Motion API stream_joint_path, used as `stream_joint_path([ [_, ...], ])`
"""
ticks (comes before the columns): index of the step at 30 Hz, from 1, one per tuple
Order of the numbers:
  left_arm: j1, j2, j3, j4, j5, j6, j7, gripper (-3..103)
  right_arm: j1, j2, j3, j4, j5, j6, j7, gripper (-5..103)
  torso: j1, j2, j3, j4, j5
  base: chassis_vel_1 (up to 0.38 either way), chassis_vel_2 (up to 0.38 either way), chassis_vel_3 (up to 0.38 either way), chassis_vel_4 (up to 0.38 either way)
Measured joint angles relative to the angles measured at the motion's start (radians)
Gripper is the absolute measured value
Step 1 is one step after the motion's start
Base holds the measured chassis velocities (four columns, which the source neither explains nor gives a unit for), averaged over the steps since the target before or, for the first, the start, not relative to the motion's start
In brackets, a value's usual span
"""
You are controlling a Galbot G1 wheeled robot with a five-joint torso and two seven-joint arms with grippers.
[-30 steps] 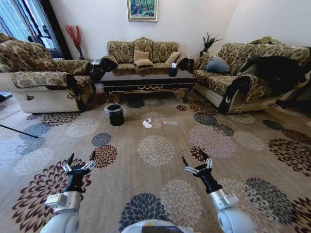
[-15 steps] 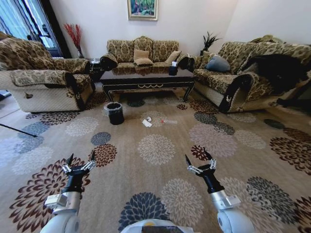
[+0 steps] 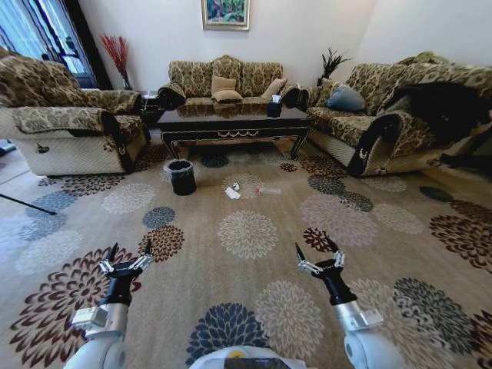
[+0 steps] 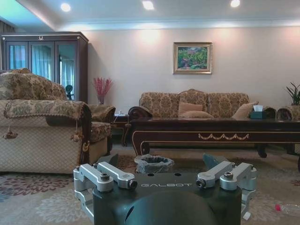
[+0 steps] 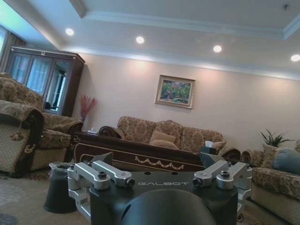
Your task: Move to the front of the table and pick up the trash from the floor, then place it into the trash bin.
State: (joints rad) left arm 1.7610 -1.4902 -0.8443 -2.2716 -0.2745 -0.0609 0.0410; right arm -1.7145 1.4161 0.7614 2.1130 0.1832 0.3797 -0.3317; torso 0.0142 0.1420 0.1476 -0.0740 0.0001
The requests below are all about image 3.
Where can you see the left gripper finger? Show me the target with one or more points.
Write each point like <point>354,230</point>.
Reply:
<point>143,259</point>
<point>108,259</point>

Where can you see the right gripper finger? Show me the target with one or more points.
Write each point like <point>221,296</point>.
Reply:
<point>335,251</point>
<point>305,262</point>

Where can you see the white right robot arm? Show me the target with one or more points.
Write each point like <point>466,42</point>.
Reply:
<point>357,326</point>

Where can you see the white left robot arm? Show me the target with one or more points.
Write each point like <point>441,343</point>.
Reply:
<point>102,330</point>

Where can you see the black trash bin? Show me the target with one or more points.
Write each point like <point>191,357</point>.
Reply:
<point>180,177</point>

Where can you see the white paper trash piece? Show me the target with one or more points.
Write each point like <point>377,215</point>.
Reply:
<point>232,193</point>

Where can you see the crumpled white trash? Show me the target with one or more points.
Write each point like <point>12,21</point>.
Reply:
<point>237,187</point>

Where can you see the floral patterned carpet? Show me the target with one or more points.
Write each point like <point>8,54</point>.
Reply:
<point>246,261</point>

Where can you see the clear plastic bottle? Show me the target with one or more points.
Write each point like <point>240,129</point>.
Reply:
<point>268,190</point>

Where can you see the black tripod leg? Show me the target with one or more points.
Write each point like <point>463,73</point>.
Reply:
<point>27,204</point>

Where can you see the white robot front shell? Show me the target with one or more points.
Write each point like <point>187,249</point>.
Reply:
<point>246,358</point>

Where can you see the floral sofa with black cloth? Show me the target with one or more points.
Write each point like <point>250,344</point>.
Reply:
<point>399,119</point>

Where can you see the floral armchair sofa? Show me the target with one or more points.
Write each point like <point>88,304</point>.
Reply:
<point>57,119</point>

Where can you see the dark side table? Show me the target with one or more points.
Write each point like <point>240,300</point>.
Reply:
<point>148,109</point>

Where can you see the blue grey cushion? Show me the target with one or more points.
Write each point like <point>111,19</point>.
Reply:
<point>346,99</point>

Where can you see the dark wooden coffee table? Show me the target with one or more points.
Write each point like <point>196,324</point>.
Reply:
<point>234,125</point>

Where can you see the black cloth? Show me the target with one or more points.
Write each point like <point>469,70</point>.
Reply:
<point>438,111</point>

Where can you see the dark green potted plant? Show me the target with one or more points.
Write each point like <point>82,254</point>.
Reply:
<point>330,65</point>

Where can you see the tan square cushion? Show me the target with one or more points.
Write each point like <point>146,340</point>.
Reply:
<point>223,86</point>

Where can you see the floral three-seat sofa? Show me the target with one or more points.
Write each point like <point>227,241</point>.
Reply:
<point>230,82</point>

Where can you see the red dried branches vase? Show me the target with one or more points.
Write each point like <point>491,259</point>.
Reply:
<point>117,57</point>

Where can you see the framed landscape painting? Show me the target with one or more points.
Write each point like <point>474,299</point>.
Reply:
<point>225,13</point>

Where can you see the window with dark frame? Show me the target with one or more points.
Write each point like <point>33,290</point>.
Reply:
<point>42,34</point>

